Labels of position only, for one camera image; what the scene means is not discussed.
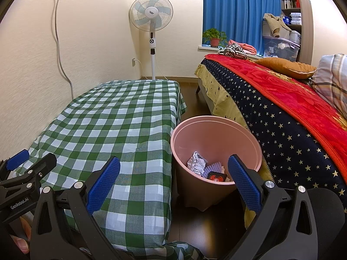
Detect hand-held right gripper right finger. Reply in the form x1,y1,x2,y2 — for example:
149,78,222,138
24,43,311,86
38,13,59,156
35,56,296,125
227,154,319,260

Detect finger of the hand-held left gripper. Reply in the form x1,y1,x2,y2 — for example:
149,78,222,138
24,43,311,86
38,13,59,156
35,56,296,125
0,153,57,194
0,149,30,179

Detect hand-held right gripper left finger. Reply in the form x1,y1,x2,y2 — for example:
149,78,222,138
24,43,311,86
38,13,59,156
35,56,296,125
29,156,121,260

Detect black red packet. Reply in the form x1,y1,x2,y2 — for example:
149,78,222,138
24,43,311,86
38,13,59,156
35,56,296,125
207,171,228,182

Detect purple foam mat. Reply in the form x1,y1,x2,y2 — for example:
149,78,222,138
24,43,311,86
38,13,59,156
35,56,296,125
204,161,225,179

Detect pink trash bin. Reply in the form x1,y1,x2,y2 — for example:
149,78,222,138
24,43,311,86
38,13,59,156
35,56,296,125
170,116,263,212

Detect person's left hand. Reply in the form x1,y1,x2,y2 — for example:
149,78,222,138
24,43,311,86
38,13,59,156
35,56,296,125
11,217,33,255

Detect green checked tablecloth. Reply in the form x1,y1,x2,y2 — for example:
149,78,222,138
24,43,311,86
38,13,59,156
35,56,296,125
12,79,204,260

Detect navy star print quilt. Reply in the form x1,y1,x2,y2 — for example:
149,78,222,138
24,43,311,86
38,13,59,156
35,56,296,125
201,59,347,209

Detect yellow bed sheet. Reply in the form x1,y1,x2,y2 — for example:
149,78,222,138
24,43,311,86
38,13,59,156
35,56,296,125
195,63,274,229

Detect red floral blanket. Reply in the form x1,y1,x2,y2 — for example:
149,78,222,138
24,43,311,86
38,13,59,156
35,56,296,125
204,54,347,187

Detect orange pillow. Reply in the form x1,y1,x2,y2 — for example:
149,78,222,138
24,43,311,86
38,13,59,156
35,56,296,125
255,57,317,80

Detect pink folded clothes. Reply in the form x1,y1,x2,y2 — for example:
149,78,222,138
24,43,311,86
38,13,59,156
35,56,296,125
228,39,257,55

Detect plaid pillow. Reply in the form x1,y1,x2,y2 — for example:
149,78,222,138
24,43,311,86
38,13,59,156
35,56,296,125
310,54,347,120

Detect clear plastic storage box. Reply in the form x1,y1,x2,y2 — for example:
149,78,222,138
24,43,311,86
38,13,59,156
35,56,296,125
262,36,301,61

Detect potted green plant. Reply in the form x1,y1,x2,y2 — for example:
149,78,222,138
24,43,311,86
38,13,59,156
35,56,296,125
202,28,228,48

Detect grey lidded container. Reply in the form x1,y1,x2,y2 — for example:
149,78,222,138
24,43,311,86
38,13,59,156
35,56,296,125
289,30,302,45

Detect beige jacket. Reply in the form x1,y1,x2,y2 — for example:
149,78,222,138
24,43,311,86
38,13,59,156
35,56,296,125
263,13,289,38

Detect blue curtain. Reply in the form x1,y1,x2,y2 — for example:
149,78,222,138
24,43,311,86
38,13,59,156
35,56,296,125
202,0,282,53

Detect white standing fan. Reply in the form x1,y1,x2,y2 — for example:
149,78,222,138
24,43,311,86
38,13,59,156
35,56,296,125
129,0,174,80

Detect wooden bookshelf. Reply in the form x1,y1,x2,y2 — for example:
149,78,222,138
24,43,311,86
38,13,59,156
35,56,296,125
280,0,313,63

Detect grey wall cable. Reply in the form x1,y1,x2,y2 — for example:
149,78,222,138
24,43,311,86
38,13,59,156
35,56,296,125
54,0,74,99

